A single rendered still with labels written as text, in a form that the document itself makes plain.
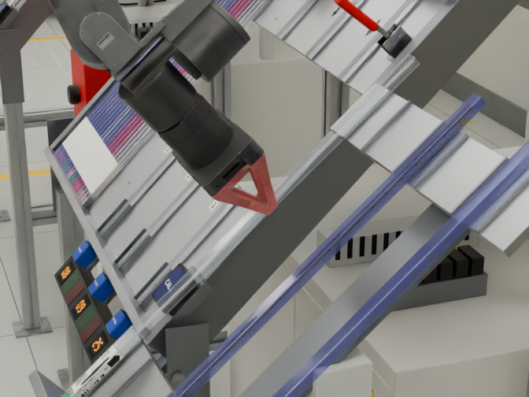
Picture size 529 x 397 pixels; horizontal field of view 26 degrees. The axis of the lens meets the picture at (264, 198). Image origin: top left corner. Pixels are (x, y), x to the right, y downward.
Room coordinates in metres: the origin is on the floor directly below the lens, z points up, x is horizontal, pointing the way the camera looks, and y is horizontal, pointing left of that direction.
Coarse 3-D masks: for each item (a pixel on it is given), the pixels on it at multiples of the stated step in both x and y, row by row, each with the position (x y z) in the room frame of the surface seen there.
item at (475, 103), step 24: (456, 120) 1.03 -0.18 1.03; (432, 144) 1.02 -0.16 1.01; (408, 168) 1.01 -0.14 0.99; (384, 192) 1.00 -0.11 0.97; (360, 216) 0.99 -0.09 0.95; (336, 240) 0.98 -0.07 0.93; (312, 264) 0.97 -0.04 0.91; (288, 288) 0.96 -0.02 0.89; (264, 312) 0.96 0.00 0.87; (240, 336) 0.95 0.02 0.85; (216, 360) 0.94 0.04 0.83; (192, 384) 0.93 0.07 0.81
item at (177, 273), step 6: (174, 270) 1.18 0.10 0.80; (180, 270) 1.17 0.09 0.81; (168, 276) 1.18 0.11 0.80; (174, 276) 1.17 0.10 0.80; (180, 276) 1.16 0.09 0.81; (168, 282) 1.17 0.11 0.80; (174, 282) 1.16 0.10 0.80; (162, 288) 1.17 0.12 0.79; (168, 288) 1.16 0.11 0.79; (156, 294) 1.17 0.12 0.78; (162, 294) 1.16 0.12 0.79
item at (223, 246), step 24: (408, 72) 1.13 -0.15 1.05; (384, 96) 1.12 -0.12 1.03; (360, 120) 1.11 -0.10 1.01; (336, 144) 1.11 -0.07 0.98; (312, 168) 1.10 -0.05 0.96; (288, 192) 1.09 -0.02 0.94; (264, 216) 1.08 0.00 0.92; (240, 240) 1.07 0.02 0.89; (216, 264) 1.06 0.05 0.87; (192, 288) 1.05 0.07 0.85; (168, 312) 1.04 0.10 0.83
